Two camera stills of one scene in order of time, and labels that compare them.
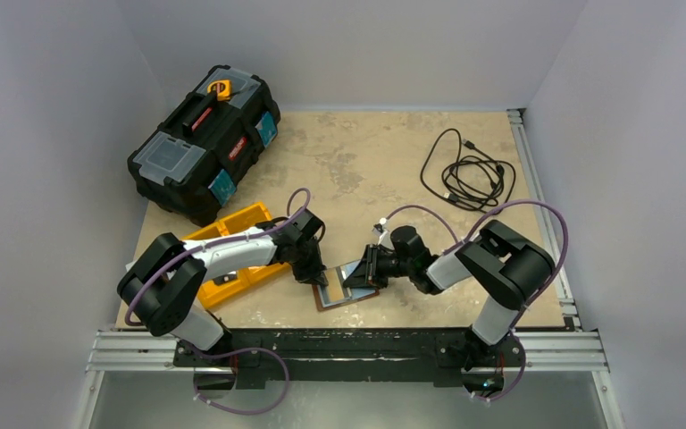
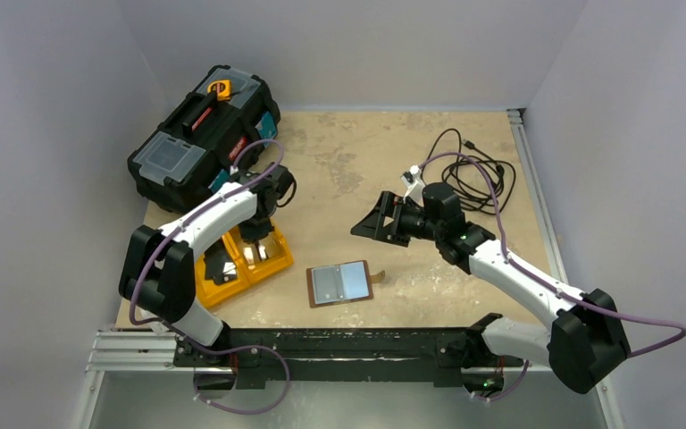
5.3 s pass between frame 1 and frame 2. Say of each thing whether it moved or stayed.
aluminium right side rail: stayed
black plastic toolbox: stayed
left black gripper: moved
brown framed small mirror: stayed
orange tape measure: stayed
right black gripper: moved
